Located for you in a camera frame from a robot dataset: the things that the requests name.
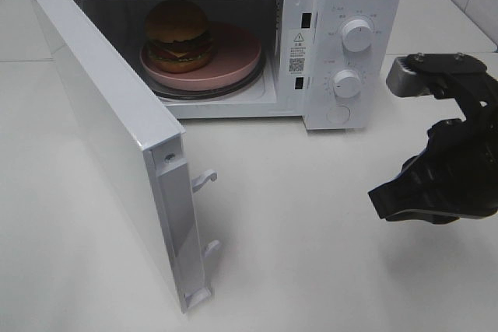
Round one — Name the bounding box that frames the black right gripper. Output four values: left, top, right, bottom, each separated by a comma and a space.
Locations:
368, 75, 497, 224

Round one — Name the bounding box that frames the round white door button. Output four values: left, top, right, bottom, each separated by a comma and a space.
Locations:
326, 105, 351, 125

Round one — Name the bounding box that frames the white microwave knob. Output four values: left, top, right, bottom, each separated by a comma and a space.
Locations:
332, 69, 362, 99
340, 16, 374, 53

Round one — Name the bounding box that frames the pink round plate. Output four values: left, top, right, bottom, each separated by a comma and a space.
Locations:
140, 22, 262, 93

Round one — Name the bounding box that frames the white microwave door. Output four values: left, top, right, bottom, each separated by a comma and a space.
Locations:
32, 0, 220, 311

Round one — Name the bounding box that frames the burger with bun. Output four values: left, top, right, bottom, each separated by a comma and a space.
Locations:
145, 0, 215, 74

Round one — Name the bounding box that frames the white microwave oven body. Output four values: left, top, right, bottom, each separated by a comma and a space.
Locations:
73, 0, 399, 130

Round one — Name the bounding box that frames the glass microwave turntable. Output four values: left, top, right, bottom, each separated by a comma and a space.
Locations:
146, 54, 266, 101

